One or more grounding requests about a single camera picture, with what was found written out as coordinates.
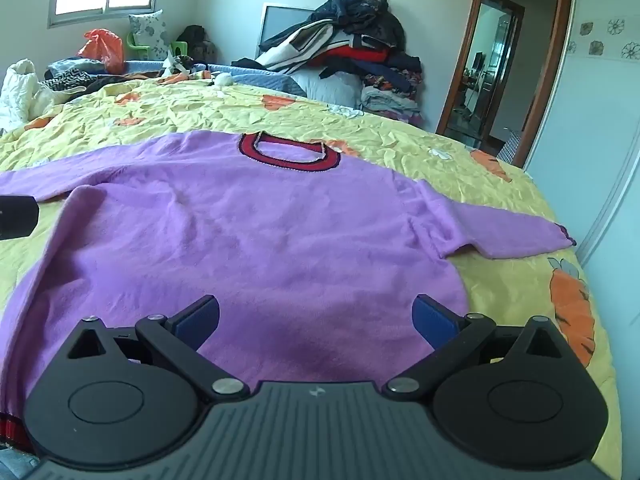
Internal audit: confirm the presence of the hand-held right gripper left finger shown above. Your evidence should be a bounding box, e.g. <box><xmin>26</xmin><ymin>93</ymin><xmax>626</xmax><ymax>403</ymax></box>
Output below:
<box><xmin>66</xmin><ymin>295</ymin><xmax>251</xmax><ymax>402</ymax></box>

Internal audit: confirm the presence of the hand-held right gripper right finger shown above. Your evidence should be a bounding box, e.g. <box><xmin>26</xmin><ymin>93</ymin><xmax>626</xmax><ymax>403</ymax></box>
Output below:
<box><xmin>384</xmin><ymin>296</ymin><xmax>573</xmax><ymax>402</ymax></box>

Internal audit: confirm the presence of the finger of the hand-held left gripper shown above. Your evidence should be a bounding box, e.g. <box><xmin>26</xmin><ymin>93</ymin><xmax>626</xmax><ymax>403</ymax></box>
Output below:
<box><xmin>0</xmin><ymin>195</ymin><xmax>40</xmax><ymax>241</ymax></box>

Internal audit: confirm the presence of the purple sweater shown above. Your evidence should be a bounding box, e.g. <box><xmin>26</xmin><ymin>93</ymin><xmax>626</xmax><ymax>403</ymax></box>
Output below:
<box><xmin>0</xmin><ymin>130</ymin><xmax>577</xmax><ymax>453</ymax></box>

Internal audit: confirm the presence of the heap of dark clothes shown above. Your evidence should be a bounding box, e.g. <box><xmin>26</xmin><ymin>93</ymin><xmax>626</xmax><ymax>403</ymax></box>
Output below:
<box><xmin>44</xmin><ymin>57</ymin><xmax>156</xmax><ymax>96</ymax></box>

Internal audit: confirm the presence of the pile of clothes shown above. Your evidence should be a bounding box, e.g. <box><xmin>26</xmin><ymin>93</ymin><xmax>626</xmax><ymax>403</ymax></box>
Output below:
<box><xmin>232</xmin><ymin>0</ymin><xmax>426</xmax><ymax>128</ymax></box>

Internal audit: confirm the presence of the white quilted jacket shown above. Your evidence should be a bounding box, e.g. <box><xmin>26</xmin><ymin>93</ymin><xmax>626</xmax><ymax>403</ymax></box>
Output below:
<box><xmin>0</xmin><ymin>59</ymin><xmax>56</xmax><ymax>133</ymax></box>

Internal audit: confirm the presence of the yellow carrot print bedsheet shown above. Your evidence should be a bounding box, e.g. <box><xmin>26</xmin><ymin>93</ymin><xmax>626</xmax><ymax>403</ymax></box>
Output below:
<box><xmin>0</xmin><ymin>80</ymin><xmax>618</xmax><ymax>466</ymax></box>

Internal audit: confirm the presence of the orange plastic bag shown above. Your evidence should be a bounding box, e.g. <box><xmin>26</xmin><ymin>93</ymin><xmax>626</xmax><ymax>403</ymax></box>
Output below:
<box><xmin>77</xmin><ymin>29</ymin><xmax>125</xmax><ymax>75</ymax></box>

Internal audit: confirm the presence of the floral pillow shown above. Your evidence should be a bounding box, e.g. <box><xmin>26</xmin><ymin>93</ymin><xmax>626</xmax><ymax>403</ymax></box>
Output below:
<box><xmin>128</xmin><ymin>9</ymin><xmax>173</xmax><ymax>61</ymax></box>

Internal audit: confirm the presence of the green plastic chair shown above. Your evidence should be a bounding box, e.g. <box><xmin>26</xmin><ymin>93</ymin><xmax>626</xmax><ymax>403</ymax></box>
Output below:
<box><xmin>126</xmin><ymin>31</ymin><xmax>195</xmax><ymax>61</ymax></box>

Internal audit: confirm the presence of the white wardrobe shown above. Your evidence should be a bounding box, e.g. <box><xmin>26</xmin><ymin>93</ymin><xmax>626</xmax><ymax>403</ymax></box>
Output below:
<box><xmin>520</xmin><ymin>0</ymin><xmax>640</xmax><ymax>311</ymax></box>

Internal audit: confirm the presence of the blue quilt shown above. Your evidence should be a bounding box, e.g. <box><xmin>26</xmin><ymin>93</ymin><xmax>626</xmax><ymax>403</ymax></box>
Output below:
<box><xmin>125</xmin><ymin>59</ymin><xmax>308</xmax><ymax>98</ymax></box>

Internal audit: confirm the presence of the dark bag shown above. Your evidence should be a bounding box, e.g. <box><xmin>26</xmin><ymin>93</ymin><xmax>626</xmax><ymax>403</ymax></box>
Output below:
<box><xmin>176</xmin><ymin>25</ymin><xmax>217</xmax><ymax>63</ymax></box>

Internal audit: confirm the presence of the grey pillow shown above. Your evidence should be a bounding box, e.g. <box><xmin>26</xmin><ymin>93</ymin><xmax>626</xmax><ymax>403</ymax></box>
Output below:
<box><xmin>290</xmin><ymin>70</ymin><xmax>366</xmax><ymax>110</ymax></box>

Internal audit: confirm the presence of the grey framed panel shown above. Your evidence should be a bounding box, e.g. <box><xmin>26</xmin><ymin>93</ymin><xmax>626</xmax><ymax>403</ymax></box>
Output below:
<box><xmin>255</xmin><ymin>2</ymin><xmax>321</xmax><ymax>61</ymax></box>

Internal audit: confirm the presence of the brown wooden door frame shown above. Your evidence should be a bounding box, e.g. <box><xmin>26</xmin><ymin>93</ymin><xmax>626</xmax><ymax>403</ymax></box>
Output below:
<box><xmin>435</xmin><ymin>0</ymin><xmax>577</xmax><ymax>168</ymax></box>

